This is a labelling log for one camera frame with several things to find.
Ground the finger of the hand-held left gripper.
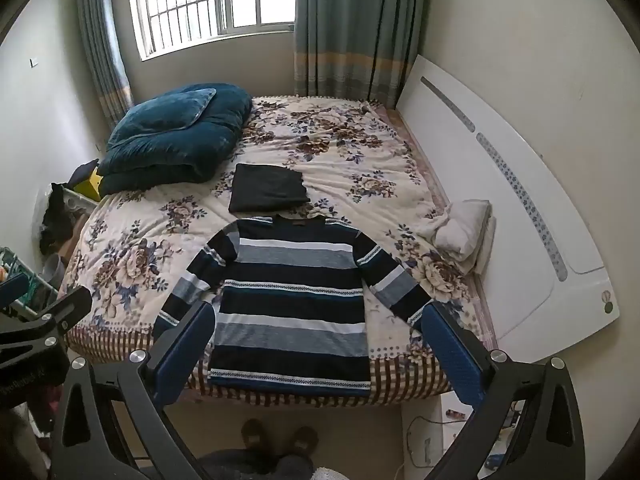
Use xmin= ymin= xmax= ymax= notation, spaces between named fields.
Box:
xmin=0 ymin=272 xmax=29 ymax=307
xmin=34 ymin=286 xmax=94 ymax=335

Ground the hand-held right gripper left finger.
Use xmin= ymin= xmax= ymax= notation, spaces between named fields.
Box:
xmin=50 ymin=301 xmax=221 ymax=480

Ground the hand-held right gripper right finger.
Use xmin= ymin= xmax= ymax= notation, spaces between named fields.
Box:
xmin=420 ymin=302 xmax=587 ymax=480

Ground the blue white striped sweater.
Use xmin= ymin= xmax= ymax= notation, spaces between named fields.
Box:
xmin=152 ymin=214 xmax=435 ymax=397

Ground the green storage basket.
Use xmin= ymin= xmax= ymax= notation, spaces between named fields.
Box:
xmin=0 ymin=246 xmax=57 ymax=317

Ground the black bag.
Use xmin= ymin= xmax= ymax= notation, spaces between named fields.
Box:
xmin=39 ymin=182 xmax=83 ymax=257

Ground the white nightstand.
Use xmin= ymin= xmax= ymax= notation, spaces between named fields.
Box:
xmin=400 ymin=391 xmax=523 ymax=480

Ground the person's brown shoe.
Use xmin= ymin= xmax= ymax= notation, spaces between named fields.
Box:
xmin=241 ymin=419 xmax=272 ymax=458

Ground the white pillow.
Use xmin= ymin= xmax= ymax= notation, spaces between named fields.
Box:
xmin=415 ymin=199 xmax=497 ymax=277

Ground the black folded garment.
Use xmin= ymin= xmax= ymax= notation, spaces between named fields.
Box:
xmin=228 ymin=163 xmax=312 ymax=214

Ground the blue velvet quilt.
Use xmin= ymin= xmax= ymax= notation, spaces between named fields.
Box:
xmin=97 ymin=85 xmax=253 ymax=197

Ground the blue velvet pillow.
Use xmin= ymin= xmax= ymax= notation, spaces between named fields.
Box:
xmin=107 ymin=87 xmax=217 ymax=150

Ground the floral bed blanket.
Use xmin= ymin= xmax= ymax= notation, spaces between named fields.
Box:
xmin=59 ymin=94 xmax=497 ymax=402

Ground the grey-blue curtain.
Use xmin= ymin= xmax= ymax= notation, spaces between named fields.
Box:
xmin=75 ymin=0 xmax=135 ymax=125
xmin=292 ymin=0 xmax=433 ymax=110

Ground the window with metal bars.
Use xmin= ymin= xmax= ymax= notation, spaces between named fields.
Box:
xmin=125 ymin=0 xmax=301 ymax=61

